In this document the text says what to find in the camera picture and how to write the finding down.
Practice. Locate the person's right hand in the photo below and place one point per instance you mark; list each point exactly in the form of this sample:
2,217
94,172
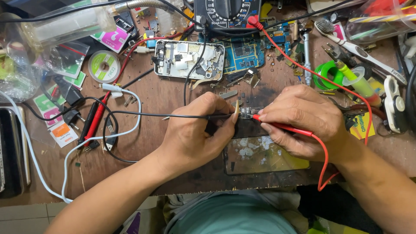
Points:
302,120

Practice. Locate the person's left hand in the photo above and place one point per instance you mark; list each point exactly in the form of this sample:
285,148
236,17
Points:
191,136

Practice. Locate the red multimeter probe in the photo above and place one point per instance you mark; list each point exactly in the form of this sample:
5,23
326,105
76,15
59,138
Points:
292,130

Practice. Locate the black multimeter probe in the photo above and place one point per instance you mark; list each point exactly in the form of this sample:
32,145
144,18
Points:
169,115

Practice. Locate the black glass phone screen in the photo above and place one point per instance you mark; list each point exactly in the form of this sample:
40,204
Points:
260,152

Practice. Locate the small circuit board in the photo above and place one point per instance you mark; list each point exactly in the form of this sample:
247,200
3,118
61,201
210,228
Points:
248,112

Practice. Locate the metal spudger tool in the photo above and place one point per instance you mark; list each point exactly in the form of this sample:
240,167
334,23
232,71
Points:
228,94

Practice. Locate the yellow label sticker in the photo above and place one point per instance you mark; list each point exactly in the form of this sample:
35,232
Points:
362,125

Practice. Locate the metal shield cover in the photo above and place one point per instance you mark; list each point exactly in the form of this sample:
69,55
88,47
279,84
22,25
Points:
253,79

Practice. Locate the silver precision screwdriver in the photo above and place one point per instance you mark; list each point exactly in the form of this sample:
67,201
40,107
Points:
306,55

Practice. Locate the yellow flux syringe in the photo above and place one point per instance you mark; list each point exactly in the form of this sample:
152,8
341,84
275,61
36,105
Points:
357,81

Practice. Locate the opened white phone chassis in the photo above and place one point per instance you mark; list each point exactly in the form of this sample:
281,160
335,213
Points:
188,60

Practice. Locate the person's teal shirt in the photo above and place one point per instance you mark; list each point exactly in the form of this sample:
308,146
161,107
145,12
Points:
227,214

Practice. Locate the white toothbrush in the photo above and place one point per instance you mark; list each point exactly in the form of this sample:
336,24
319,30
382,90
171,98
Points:
354,48

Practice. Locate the blue phone motherboard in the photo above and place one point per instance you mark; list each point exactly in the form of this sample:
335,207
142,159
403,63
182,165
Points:
242,52

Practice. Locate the white magnifier loupe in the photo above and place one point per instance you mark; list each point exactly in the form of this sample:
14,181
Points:
395,105

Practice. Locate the red and black spare probes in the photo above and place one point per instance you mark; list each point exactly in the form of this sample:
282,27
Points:
92,123

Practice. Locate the solder wick spool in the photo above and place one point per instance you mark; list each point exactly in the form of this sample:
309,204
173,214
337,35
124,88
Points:
104,66

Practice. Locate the black power plug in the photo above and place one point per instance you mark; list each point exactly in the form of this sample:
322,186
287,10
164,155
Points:
72,113

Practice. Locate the orange white wipe packet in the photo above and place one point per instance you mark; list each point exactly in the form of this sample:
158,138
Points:
63,134

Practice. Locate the black analog multimeter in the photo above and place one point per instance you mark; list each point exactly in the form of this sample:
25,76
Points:
227,13

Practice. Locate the clear plastic container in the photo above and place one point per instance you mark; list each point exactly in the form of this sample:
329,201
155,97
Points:
380,18

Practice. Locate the green pink wipe packet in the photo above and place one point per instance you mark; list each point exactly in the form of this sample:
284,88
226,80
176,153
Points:
48,109

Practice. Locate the clear plastic bags heap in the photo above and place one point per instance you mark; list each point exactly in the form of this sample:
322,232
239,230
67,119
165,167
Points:
35,48

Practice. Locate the stack of phones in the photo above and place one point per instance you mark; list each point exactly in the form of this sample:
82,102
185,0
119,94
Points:
13,151

